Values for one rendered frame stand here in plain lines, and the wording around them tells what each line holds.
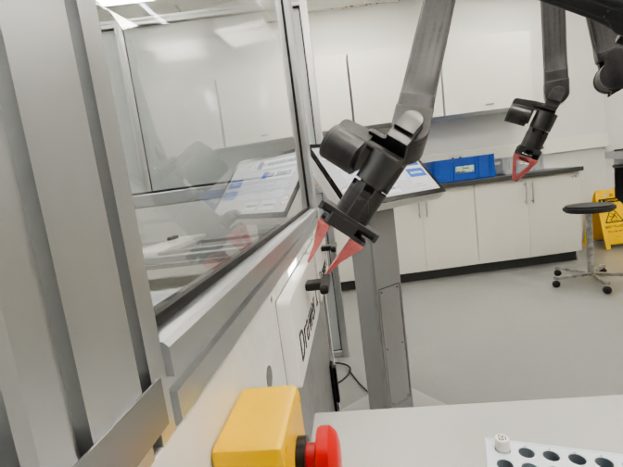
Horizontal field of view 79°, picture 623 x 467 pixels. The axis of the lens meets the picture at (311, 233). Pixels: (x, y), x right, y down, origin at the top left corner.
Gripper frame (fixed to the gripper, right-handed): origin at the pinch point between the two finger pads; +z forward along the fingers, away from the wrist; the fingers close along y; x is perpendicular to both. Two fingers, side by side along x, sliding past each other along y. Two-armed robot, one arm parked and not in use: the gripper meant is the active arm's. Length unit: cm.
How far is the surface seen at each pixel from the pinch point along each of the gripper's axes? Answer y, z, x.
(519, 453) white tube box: -23.8, -1.6, 26.0
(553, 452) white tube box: -25.6, -3.6, 26.4
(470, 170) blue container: -82, -77, -324
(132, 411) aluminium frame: 4.5, -1.9, 46.1
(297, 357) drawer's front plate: -3.2, 6.6, 18.0
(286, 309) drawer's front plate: 1.0, 2.3, 18.1
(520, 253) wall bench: -164, -37, -317
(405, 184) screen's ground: -13, -22, -88
